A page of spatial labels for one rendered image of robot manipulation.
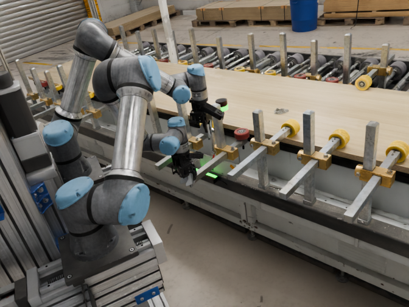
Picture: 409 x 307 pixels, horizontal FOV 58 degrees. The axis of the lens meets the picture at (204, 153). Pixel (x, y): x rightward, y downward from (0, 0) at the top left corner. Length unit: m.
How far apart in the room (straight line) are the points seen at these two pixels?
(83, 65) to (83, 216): 0.70
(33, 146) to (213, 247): 1.62
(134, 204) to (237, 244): 1.64
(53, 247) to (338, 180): 1.30
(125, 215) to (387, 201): 1.23
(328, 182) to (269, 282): 0.76
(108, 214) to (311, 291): 1.54
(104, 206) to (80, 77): 0.70
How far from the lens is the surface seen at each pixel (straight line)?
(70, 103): 1.65
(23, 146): 1.30
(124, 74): 1.19
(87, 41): 1.46
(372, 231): 1.68
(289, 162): 2.00
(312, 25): 7.50
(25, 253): 1.41
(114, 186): 1.06
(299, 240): 2.37
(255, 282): 2.38
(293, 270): 2.43
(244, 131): 1.98
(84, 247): 1.19
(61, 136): 1.55
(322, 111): 2.15
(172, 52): 3.39
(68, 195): 1.10
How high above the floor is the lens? 1.83
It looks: 30 degrees down
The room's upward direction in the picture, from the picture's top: 10 degrees counter-clockwise
